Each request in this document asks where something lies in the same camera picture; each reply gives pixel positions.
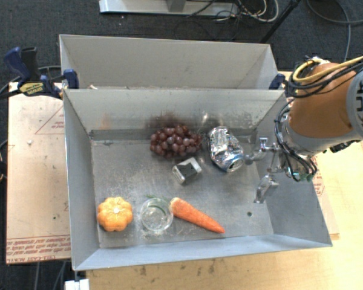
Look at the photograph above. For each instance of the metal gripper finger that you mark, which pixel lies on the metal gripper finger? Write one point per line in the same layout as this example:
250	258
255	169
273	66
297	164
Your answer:
263	143
267	184

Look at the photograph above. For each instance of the crushed silver can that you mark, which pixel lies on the crushed silver can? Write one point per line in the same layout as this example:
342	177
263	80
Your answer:
225	148

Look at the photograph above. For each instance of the small grey and black box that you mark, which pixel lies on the small grey and black box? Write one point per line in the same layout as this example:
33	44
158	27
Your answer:
187	169

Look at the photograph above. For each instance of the orange toy carrot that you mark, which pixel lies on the orange toy carrot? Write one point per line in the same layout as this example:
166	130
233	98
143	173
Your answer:
193	214

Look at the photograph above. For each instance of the dark red grape bunch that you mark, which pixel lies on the dark red grape bunch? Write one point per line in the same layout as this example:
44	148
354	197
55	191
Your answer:
175	142

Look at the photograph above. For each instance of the clear glass cup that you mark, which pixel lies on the clear glass cup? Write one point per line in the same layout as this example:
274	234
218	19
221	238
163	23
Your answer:
156	217

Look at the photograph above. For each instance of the grey metal bin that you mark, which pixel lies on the grey metal bin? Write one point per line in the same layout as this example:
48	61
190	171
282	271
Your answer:
133	174

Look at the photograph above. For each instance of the orange toy pumpkin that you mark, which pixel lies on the orange toy pumpkin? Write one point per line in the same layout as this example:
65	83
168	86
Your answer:
115	214

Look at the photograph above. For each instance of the brown cardboard board red print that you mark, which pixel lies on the brown cardboard board red print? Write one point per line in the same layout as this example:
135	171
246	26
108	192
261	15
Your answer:
36	162

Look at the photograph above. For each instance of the black cylinder on white bracket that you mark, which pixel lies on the black cylinder on white bracket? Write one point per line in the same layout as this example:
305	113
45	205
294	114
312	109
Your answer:
340	147

